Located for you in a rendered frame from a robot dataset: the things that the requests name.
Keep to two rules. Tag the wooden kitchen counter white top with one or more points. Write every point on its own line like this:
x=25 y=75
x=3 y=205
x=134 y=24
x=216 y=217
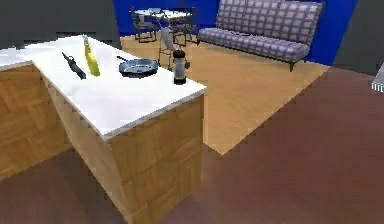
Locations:
x=110 y=100

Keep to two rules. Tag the black glass pepper grinder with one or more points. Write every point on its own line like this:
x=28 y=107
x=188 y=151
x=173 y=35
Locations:
x=179 y=68

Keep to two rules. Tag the grey frying pan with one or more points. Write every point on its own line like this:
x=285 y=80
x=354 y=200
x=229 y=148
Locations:
x=138 y=67

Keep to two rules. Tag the grey metal stool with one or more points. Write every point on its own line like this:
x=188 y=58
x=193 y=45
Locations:
x=165 y=40

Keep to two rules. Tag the dark dining chair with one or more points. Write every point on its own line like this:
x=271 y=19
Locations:
x=185 y=26
x=142 y=26

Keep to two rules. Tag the grey checked sofa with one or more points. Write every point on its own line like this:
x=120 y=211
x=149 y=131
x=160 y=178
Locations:
x=260 y=35

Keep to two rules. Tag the yellow bottle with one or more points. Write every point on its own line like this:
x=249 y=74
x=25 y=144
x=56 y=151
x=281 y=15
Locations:
x=91 y=60

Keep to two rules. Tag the black long utensil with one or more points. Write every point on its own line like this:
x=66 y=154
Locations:
x=74 y=66

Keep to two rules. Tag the white ribbed object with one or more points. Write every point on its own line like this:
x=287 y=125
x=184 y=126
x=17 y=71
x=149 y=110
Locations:
x=378 y=81

